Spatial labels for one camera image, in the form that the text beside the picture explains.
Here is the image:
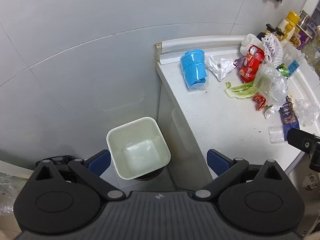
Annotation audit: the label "dark blue noodle bag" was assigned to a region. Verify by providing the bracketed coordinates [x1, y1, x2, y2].
[280, 95, 300, 130]

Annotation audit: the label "dark round floor drain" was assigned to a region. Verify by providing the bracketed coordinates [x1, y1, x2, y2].
[132, 167, 165, 182]

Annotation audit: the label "black garbage bag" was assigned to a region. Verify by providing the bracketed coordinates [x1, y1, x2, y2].
[42, 155, 75, 167]

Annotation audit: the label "glass jar of garlic sprouts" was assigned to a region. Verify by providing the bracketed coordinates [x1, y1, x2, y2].
[302, 40, 320, 70]

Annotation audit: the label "crumpled clear plastic film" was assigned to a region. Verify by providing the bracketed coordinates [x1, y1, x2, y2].
[295, 97, 320, 127]

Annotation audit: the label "small clear plastic box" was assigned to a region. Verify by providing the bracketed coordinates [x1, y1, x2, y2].
[268, 125, 287, 144]

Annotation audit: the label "crumpled white tissue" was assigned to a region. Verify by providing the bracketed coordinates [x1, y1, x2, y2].
[205, 54, 235, 82]

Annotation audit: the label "small red wrapper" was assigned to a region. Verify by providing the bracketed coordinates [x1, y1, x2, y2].
[253, 93, 267, 112]

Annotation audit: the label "water bottle with blue label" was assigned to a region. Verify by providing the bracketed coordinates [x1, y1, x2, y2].
[287, 59, 302, 77]

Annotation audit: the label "white foam fruit net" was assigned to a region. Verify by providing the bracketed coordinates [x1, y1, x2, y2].
[261, 34, 284, 67]

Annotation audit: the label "green napa cabbage stalks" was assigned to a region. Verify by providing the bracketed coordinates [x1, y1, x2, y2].
[224, 79, 263, 100]

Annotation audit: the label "metal can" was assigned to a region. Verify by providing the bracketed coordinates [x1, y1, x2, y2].
[299, 9, 312, 27]

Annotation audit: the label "blue plastic cup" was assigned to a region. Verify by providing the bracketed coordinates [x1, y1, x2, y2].
[180, 49, 209, 92]

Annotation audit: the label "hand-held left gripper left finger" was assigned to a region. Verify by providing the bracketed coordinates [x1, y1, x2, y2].
[30, 149, 126, 201]

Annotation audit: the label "large clear plastic bag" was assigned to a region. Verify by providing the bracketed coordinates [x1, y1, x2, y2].
[0, 174, 28, 217]

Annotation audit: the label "green carton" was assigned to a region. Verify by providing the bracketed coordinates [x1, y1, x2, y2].
[276, 63, 290, 77]

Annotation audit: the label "white trash bin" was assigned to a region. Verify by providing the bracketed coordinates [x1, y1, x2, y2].
[106, 116, 172, 180]

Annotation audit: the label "clear plastic container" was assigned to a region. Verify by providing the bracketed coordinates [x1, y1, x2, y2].
[282, 44, 302, 63]

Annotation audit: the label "crumpled white wrapper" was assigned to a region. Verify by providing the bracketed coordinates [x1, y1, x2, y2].
[264, 104, 284, 119]

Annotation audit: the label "purple wrapper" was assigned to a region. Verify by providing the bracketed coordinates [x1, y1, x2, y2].
[233, 56, 248, 68]

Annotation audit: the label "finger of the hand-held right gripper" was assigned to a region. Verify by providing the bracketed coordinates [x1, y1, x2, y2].
[287, 127, 320, 154]
[309, 152, 320, 172]

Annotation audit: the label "white bottle with yellow cap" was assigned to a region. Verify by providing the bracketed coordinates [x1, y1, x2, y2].
[276, 11, 300, 47]

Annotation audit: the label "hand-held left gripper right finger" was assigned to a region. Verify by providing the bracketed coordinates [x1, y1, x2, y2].
[195, 149, 287, 201]

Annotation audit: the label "red snack bag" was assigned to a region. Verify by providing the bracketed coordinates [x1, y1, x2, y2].
[238, 44, 265, 83]

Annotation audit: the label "purple instant noodle cup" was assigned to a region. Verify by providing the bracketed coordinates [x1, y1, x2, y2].
[291, 25, 314, 50]

